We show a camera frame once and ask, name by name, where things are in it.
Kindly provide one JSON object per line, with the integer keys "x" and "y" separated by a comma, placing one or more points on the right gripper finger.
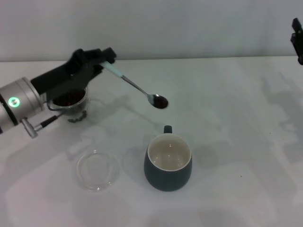
{"x": 298, "y": 45}

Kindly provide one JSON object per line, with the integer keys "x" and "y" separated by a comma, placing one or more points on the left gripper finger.
{"x": 104, "y": 55}
{"x": 98, "y": 69}

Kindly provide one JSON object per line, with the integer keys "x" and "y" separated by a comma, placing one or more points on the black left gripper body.
{"x": 68, "y": 73}

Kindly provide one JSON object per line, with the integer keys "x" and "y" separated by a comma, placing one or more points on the few coffee beans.
{"x": 161, "y": 104}

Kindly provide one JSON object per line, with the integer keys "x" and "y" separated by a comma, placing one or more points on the dark teal ceramic mug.
{"x": 165, "y": 179}

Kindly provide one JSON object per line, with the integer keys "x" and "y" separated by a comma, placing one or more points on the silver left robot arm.
{"x": 21, "y": 101}

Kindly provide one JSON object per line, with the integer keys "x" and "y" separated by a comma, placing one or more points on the coffee bean pile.
{"x": 71, "y": 99}

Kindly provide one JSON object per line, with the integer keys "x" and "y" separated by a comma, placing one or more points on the double-walled glass cup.
{"x": 94, "y": 106}

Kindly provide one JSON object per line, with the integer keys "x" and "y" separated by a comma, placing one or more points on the clear glass saucer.
{"x": 97, "y": 186}

